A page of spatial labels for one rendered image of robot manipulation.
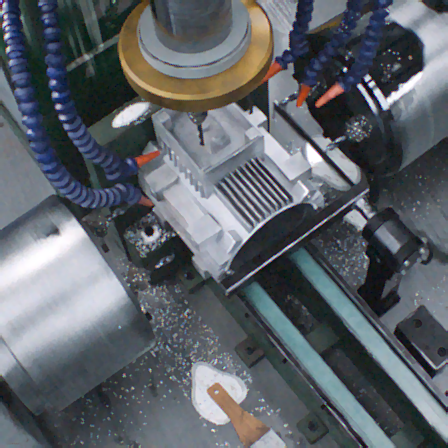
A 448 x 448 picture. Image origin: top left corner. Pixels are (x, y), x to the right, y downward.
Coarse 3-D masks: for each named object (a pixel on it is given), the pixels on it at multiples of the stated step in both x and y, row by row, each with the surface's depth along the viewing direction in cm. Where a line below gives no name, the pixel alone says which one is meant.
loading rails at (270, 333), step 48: (192, 288) 139; (336, 288) 127; (288, 336) 124; (336, 336) 131; (384, 336) 122; (288, 384) 132; (336, 384) 120; (384, 384) 125; (432, 384) 118; (336, 432) 123; (432, 432) 118
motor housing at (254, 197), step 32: (160, 160) 121; (256, 160) 116; (192, 192) 118; (224, 192) 115; (256, 192) 113; (288, 192) 113; (224, 224) 115; (256, 224) 112; (288, 224) 127; (224, 256) 115
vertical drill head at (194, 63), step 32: (160, 0) 86; (192, 0) 85; (224, 0) 88; (128, 32) 98; (160, 32) 92; (192, 32) 89; (224, 32) 92; (256, 32) 96; (128, 64) 95; (160, 64) 93; (192, 64) 92; (224, 64) 93; (256, 64) 94; (160, 96) 94; (192, 96) 93; (224, 96) 94
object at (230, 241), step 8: (152, 144) 119; (144, 152) 120; (160, 152) 119; (152, 160) 119; (296, 184) 115; (304, 184) 115; (296, 192) 115; (304, 192) 115; (312, 192) 115; (304, 200) 116; (224, 232) 113; (232, 232) 113; (224, 240) 113; (232, 240) 112; (240, 240) 112; (224, 248) 113; (232, 248) 112
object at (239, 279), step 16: (352, 192) 121; (320, 208) 121; (336, 208) 120; (352, 208) 122; (304, 224) 119; (320, 224) 119; (288, 240) 118; (304, 240) 119; (256, 256) 117; (272, 256) 117; (240, 272) 116; (256, 272) 117; (224, 288) 115; (240, 288) 117
